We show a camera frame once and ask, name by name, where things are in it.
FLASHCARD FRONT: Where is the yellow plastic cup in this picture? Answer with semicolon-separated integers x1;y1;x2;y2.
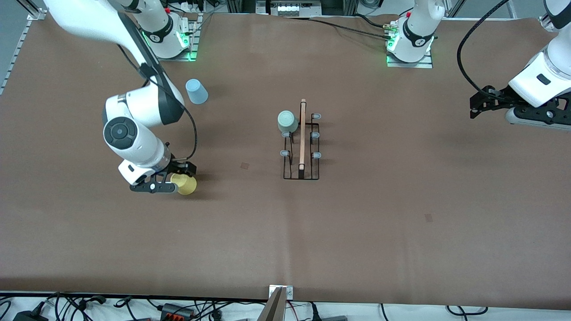
171;173;197;196

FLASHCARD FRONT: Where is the pale green plastic cup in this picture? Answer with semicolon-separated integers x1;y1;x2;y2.
277;111;299;133

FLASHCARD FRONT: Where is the black wire cup holder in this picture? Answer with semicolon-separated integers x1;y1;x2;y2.
280;99;323;181

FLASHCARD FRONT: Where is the light blue plastic cup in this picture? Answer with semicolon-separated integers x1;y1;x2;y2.
185;79;209;105

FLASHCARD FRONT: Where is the orange black connector box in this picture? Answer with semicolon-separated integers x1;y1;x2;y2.
161;303;193;320

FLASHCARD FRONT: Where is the brown paper table cover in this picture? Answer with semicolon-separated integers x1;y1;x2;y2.
0;9;571;310

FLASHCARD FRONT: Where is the grey metal bar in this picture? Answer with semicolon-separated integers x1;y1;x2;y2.
258;287;288;321

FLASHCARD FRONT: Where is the black power adapter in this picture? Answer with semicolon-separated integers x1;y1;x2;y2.
12;308;49;321

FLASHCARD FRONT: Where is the grey terminal block device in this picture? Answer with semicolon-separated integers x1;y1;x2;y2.
267;0;309;16

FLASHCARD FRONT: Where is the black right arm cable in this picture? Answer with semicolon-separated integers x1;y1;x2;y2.
117;42;199;162

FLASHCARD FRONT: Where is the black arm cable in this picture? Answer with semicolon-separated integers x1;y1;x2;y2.
457;0;510;96
117;42;199;162

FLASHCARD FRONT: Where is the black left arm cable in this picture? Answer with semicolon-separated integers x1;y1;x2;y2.
457;0;510;96

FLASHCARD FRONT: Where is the aluminium arm base plate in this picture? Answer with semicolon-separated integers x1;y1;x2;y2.
386;51;434;69
151;13;197;62

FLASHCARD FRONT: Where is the thick black cable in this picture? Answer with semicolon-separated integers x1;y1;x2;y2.
354;13;392;29

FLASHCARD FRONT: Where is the thin black cable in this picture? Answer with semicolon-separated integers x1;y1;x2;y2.
285;16;395;41

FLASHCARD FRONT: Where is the small metal edge bracket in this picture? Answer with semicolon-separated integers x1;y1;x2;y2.
269;285;294;300

